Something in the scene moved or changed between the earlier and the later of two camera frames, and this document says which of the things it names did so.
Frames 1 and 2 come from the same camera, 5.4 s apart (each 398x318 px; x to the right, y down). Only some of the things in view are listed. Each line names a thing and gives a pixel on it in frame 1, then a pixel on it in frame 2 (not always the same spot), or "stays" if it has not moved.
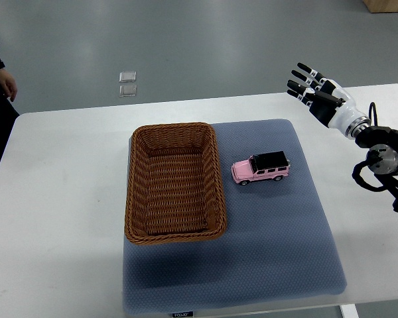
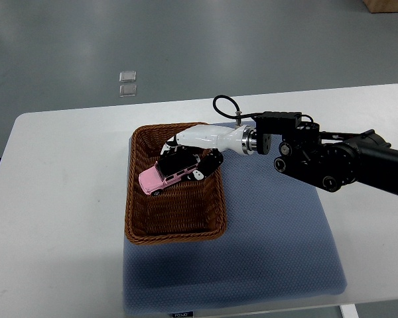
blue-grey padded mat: [276, 248] stays
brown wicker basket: [174, 191] stays
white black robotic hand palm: [337, 117] -> [220, 138]
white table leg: [349, 311] stays
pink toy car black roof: [271, 165] -> [167, 169]
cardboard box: [388, 6] stays
